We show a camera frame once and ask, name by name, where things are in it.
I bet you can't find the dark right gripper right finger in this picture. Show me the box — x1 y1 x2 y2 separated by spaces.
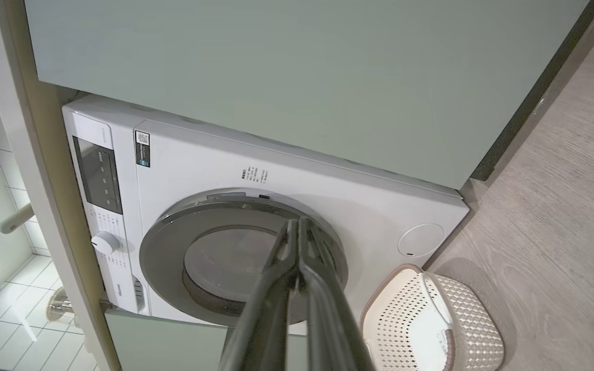
299 216 376 371

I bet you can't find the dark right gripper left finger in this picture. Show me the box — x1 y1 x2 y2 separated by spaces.
219 219 301 371

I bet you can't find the round glass washing machine door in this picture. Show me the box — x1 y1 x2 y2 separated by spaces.
139 190 349 328

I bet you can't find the cream perforated laundry basket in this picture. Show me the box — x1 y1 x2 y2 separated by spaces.
360 264 505 371

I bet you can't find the white washing machine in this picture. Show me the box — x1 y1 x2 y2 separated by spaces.
62 94 470 335

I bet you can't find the pale green cabinet panel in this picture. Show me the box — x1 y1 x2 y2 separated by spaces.
105 308 308 371

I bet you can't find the round white filter cover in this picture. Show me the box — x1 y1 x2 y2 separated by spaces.
398 223 445 257

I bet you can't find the white control knob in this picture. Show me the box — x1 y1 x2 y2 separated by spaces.
92 231 121 255

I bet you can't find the chrome round fitting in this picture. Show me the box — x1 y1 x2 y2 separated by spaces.
46 288 75 324

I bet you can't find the black control panel display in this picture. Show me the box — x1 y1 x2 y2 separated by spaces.
73 136 123 215

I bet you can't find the pale green cabinet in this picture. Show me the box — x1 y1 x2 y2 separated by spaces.
24 0 594 190

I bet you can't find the beige wooden board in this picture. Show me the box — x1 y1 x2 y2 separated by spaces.
0 0 122 371

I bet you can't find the white bar handle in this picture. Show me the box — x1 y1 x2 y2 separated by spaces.
0 203 35 235

